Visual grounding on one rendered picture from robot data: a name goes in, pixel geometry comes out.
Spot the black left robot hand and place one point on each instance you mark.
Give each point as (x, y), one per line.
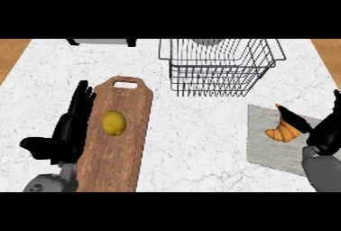
(66, 132)

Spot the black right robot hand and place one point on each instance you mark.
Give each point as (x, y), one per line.
(323, 132)

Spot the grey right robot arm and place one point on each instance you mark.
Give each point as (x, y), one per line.
(322, 170)

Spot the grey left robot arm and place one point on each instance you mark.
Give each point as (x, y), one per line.
(50, 182)

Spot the orange croissant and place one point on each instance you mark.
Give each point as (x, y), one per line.
(282, 132)

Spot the grey placemat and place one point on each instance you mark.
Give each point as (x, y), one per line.
(274, 147)

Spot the yellow lemon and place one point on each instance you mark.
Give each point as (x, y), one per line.
(114, 122)

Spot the brown wooden cutting board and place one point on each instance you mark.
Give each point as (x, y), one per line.
(115, 132)

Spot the grey appliance with black legs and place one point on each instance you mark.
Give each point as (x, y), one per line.
(102, 42)

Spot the grey round object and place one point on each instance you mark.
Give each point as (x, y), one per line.
(207, 41)

